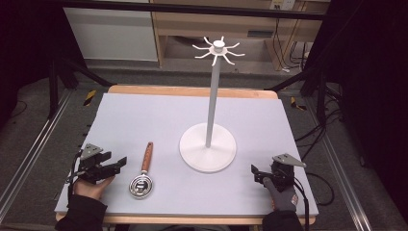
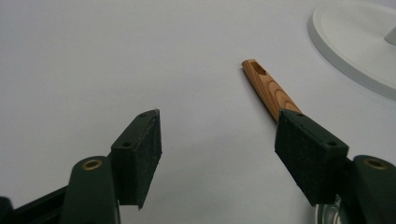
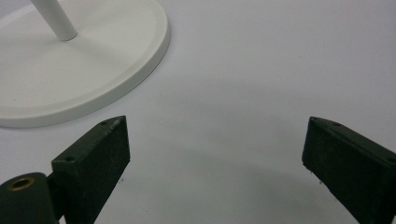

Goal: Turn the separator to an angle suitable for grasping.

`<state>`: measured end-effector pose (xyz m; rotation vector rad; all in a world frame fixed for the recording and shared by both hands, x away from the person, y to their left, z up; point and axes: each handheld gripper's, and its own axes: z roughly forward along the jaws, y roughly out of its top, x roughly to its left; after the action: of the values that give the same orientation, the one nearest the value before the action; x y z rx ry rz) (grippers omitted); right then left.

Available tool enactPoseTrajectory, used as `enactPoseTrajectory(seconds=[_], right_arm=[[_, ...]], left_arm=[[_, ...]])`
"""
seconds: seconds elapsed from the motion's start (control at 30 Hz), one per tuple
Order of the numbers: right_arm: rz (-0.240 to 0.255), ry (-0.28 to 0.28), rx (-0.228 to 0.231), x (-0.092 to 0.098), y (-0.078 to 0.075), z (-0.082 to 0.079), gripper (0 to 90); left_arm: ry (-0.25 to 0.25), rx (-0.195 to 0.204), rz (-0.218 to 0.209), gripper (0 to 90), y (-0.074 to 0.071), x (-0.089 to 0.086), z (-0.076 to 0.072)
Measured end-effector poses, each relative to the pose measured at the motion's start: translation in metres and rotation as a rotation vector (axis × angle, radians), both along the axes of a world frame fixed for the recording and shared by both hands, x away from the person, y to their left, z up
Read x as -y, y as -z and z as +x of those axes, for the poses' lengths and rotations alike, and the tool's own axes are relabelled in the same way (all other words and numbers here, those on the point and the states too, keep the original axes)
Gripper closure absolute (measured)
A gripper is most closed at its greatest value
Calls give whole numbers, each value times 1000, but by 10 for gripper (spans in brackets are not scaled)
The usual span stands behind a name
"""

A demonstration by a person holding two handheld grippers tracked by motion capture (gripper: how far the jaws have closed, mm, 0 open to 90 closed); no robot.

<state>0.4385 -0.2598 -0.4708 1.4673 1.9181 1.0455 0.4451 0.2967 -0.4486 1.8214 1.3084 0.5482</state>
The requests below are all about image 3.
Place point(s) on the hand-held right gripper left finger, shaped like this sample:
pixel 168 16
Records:
pixel 93 168

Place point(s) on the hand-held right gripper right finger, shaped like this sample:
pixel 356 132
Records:
pixel 351 168

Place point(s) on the white round stand with pole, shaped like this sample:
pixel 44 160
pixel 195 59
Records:
pixel 77 71

